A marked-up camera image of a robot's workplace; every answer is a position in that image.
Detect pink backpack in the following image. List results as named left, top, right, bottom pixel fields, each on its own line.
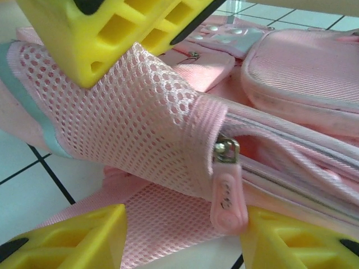
left=0, top=13, right=359, bottom=269

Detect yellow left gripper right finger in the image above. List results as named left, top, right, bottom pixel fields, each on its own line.
left=240, top=206, right=359, bottom=269

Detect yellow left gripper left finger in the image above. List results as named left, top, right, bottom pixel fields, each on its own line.
left=0, top=203, right=128, bottom=269

